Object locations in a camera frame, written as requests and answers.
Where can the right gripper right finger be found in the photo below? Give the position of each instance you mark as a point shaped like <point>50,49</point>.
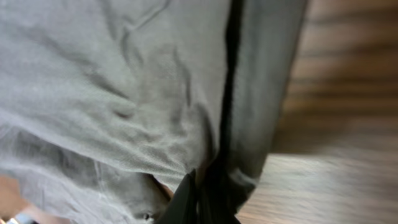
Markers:
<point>212,203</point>

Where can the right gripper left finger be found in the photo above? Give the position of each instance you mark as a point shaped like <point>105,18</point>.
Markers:
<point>182,208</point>

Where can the grey cotton shorts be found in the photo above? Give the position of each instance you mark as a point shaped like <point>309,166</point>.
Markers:
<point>107,105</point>

